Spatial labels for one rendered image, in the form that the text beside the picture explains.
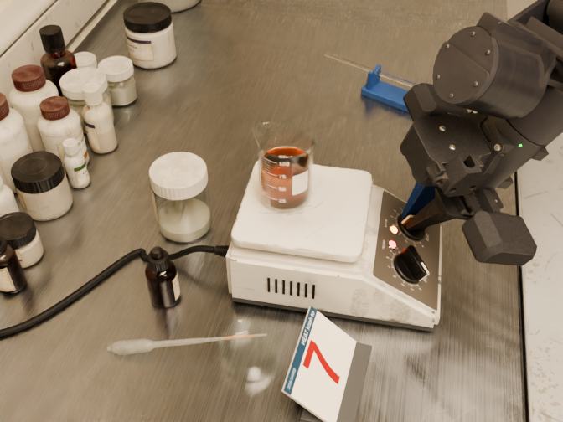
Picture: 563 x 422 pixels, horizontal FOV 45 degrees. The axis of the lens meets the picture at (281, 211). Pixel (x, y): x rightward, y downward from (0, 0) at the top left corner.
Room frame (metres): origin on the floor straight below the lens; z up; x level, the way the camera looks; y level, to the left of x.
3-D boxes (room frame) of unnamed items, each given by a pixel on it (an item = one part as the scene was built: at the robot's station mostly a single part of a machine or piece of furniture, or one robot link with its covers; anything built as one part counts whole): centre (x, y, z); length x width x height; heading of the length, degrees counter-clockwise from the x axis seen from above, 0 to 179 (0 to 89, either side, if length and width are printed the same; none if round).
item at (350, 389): (0.33, -0.04, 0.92); 0.09 x 0.06 x 0.04; 164
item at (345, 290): (0.46, -0.05, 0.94); 0.22 x 0.13 x 0.08; 79
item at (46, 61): (0.76, 0.29, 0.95); 0.04 x 0.04 x 0.11
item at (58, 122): (0.64, 0.26, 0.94); 0.05 x 0.05 x 0.09
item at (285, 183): (0.48, 0.00, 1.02); 0.06 x 0.05 x 0.08; 61
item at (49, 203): (0.56, 0.26, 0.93); 0.05 x 0.05 x 0.06
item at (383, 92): (0.77, -0.16, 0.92); 0.10 x 0.03 x 0.04; 54
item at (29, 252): (0.48, 0.27, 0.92); 0.04 x 0.04 x 0.04
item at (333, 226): (0.47, -0.02, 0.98); 0.12 x 0.12 x 0.01; 79
